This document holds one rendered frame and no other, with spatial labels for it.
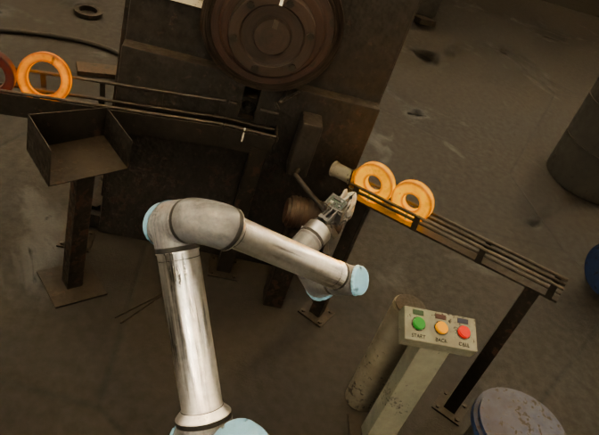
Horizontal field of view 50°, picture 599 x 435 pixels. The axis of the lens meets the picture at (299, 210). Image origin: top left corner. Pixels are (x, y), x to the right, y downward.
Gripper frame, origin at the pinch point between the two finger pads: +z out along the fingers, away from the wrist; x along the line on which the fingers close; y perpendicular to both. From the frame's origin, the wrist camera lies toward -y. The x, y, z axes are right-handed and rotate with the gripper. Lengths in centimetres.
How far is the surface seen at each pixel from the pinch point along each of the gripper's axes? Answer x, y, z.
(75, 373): 44, -45, -92
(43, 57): 112, 15, -32
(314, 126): 27.7, 3.6, 15.2
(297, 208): 18.8, -19.2, -3.5
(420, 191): -17.3, 2.0, 15.8
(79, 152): 79, 3, -48
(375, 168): 0.6, 0.7, 15.6
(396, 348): -39, -29, -23
